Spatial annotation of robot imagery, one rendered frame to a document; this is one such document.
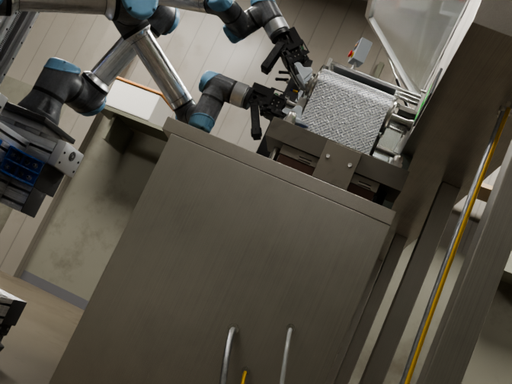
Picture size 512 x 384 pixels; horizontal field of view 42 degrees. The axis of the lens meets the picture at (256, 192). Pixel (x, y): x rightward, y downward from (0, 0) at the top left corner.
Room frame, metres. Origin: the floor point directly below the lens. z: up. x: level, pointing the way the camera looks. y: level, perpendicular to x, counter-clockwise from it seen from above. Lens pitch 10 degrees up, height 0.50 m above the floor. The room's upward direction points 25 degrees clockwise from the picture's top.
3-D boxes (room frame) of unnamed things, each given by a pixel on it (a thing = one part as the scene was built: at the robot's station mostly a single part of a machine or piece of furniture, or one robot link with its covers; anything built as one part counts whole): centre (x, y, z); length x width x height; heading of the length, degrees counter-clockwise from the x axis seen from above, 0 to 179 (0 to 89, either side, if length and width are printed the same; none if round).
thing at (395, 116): (2.01, -0.32, 1.25); 0.07 x 0.04 x 0.04; 82
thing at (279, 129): (1.85, -0.17, 1.00); 0.40 x 0.16 x 0.06; 82
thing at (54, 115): (2.33, 0.81, 0.87); 0.15 x 0.15 x 0.10
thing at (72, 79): (2.33, 0.80, 0.98); 0.13 x 0.12 x 0.14; 146
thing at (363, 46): (2.59, -0.14, 1.66); 0.07 x 0.07 x 0.10; 8
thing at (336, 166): (1.75, -0.17, 0.96); 0.10 x 0.03 x 0.11; 82
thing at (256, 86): (2.01, 0.09, 1.12); 0.12 x 0.08 x 0.09; 82
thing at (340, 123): (1.97, -0.15, 1.12); 0.23 x 0.01 x 0.18; 82
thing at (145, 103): (5.46, 1.18, 1.70); 0.46 x 0.38 x 0.26; 74
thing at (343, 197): (2.97, -0.21, 0.88); 2.52 x 0.66 x 0.04; 172
